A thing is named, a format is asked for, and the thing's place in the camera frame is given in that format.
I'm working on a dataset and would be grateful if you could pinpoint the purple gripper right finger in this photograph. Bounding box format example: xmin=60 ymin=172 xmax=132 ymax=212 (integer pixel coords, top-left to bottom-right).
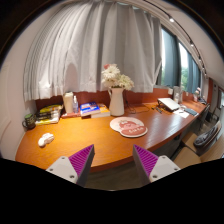
xmin=133 ymin=145 xmax=180 ymax=184

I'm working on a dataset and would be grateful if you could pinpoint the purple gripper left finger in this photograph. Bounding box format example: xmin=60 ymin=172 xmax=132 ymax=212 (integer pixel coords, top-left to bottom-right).
xmin=47 ymin=145 xmax=95 ymax=187

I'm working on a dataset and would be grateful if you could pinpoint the white computer mouse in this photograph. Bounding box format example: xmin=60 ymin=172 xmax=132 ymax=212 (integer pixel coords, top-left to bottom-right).
xmin=38 ymin=133 xmax=54 ymax=147

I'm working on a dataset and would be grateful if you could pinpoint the pink cartoon mouse pad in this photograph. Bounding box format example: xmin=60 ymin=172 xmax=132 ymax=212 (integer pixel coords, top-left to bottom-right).
xmin=110 ymin=117 xmax=148 ymax=138

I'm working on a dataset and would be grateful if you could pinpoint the stack of yellow books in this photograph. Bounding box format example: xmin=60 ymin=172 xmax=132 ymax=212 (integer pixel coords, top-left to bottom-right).
xmin=35 ymin=105 xmax=63 ymax=125

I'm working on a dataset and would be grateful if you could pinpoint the blue white box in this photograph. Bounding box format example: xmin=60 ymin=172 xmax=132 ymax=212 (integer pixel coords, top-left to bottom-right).
xmin=80 ymin=102 xmax=100 ymax=117

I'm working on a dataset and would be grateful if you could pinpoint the white paper sheet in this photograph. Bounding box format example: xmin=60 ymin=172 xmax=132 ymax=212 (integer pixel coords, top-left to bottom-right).
xmin=173 ymin=109 xmax=189 ymax=118

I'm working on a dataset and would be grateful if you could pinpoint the clear sanitizer bottle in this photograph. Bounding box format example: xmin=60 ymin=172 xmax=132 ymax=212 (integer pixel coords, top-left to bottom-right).
xmin=73 ymin=95 xmax=79 ymax=113

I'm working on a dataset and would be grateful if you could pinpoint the orange book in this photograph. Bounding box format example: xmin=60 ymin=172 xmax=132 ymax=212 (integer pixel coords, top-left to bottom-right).
xmin=91 ymin=103 xmax=110 ymax=118

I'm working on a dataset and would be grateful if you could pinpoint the dark green mug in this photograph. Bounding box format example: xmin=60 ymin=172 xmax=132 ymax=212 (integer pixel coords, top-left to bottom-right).
xmin=22 ymin=113 xmax=36 ymax=130

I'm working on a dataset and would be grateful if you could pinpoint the silver laptop on stand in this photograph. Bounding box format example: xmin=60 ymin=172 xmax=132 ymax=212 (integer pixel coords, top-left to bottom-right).
xmin=157 ymin=98 xmax=180 ymax=111

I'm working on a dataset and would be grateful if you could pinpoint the white ceramic pitcher vase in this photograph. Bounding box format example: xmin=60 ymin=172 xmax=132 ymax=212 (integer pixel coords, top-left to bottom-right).
xmin=108 ymin=88 xmax=124 ymax=116

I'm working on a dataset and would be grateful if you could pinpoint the black keyboard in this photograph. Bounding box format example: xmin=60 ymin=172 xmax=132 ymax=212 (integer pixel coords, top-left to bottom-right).
xmin=184 ymin=108 xmax=198 ymax=116

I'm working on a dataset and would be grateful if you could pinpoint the white tissue container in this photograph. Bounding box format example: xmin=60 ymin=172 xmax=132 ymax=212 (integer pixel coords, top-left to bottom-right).
xmin=63 ymin=92 xmax=73 ymax=113

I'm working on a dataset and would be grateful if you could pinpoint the white flower bouquet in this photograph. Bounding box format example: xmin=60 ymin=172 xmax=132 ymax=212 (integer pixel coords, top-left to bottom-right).
xmin=101 ymin=64 xmax=134 ymax=90

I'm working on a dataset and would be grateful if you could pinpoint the white curtain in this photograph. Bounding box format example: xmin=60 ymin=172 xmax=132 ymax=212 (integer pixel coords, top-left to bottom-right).
xmin=23 ymin=0 xmax=162 ymax=101

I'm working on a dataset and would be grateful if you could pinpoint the black cable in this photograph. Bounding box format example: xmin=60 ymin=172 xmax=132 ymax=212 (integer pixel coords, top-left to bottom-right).
xmin=124 ymin=90 xmax=152 ymax=115

